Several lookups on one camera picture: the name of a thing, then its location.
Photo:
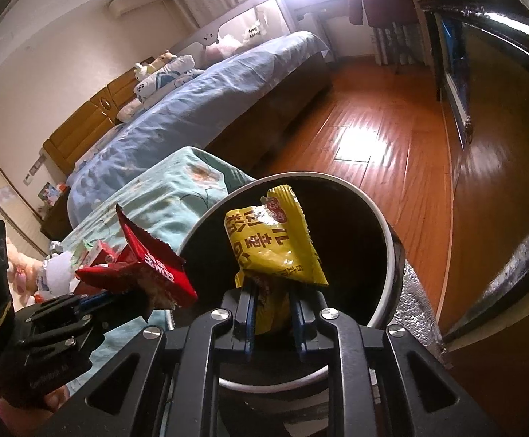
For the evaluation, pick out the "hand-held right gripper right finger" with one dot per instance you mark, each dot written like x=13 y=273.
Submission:
x=298 y=327

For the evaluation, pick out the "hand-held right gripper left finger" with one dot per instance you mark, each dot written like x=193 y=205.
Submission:
x=248 y=327

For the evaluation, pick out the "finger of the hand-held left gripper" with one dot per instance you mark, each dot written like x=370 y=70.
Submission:
x=59 y=308
x=78 y=332

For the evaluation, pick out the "yellow snack wrapper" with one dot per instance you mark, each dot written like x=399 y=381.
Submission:
x=276 y=246

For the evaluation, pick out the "black bin with white rim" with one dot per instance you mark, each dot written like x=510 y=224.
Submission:
x=351 y=246

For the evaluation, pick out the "red snack wrapper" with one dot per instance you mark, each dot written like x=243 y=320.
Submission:
x=155 y=266

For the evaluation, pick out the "person's left hand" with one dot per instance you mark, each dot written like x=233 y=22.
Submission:
x=56 y=397

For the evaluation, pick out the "pink soft toy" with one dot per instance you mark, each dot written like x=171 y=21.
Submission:
x=23 y=273

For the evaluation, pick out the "white crumpled paper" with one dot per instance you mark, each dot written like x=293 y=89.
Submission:
x=59 y=273

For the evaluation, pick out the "red and green carton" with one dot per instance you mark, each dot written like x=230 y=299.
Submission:
x=103 y=252

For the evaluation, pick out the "dark nightstand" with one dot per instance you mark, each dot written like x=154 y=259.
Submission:
x=55 y=221

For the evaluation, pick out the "silver foil mat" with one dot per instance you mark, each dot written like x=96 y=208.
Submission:
x=415 y=309

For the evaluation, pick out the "teal floral blanket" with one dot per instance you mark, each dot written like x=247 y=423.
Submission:
x=164 y=182

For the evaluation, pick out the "wooden headboard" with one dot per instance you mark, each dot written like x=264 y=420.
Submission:
x=78 y=127

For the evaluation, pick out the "small pale pillow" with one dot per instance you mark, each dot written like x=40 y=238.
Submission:
x=130 y=109

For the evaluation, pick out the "blue duvet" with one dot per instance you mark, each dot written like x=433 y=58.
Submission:
x=191 y=100

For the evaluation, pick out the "blue patterned pillow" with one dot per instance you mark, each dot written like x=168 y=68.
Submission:
x=164 y=78

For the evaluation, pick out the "yellow and white plush toy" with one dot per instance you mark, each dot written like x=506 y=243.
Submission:
x=157 y=61

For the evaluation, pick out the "black glossy cabinet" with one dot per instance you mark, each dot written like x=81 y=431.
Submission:
x=510 y=145

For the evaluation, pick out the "pink plush toy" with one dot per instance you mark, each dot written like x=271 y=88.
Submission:
x=221 y=48

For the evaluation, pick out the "striped hanging cloth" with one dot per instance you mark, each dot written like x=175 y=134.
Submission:
x=396 y=45

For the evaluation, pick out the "white air conditioner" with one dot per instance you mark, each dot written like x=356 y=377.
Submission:
x=137 y=0

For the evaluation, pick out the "dark wooden bed frame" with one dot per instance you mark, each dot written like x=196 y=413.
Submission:
x=292 y=95

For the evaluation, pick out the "grey bed guard rail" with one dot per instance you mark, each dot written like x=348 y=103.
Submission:
x=246 y=13

